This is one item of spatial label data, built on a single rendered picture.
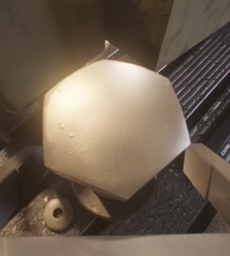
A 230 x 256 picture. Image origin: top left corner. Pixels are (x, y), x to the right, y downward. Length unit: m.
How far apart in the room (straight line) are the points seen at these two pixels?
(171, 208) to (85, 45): 0.24
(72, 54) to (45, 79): 0.03
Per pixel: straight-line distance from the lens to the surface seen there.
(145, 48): 0.18
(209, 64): 0.44
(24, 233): 0.30
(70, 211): 0.28
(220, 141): 0.34
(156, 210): 0.29
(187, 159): 0.16
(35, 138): 0.33
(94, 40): 0.18
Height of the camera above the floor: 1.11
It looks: 65 degrees down
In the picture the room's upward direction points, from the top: 1 degrees counter-clockwise
